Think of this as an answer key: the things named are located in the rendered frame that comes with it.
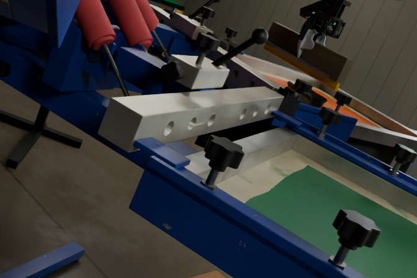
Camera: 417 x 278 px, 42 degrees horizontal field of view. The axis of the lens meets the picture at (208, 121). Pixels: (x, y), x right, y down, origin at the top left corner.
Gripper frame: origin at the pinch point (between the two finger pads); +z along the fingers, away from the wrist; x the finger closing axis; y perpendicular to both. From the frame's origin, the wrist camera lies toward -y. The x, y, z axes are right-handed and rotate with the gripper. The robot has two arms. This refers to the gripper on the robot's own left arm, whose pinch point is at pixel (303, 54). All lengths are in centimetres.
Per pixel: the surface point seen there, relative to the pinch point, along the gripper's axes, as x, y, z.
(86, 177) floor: 5, -109, 109
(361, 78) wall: 338, -238, 29
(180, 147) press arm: -69, 50, 17
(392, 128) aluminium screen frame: 43.7, 12.0, 12.5
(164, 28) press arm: -52, 3, 5
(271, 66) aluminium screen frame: 14.0, -25.6, 10.9
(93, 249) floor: -14, -48, 109
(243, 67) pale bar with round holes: -39.2, 22.1, 5.3
